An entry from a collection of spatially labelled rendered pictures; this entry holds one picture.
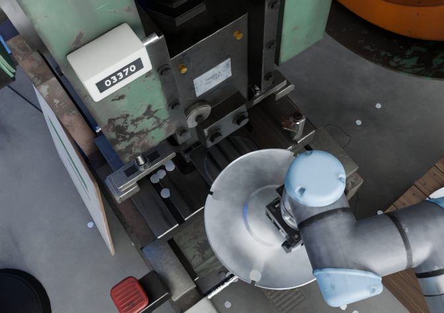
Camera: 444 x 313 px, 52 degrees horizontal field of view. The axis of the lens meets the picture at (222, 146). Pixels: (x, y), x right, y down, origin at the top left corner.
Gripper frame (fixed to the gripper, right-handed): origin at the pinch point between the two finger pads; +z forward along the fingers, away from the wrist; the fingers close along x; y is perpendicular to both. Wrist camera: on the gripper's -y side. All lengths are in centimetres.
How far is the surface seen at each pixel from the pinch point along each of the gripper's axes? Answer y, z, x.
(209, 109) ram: 25.4, -20.3, 2.2
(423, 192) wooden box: -4, 45, -50
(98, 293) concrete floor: 37, 80, 52
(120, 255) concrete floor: 44, 80, 39
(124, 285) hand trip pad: 14.3, 3.6, 32.6
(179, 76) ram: 26.6, -32.5, 5.6
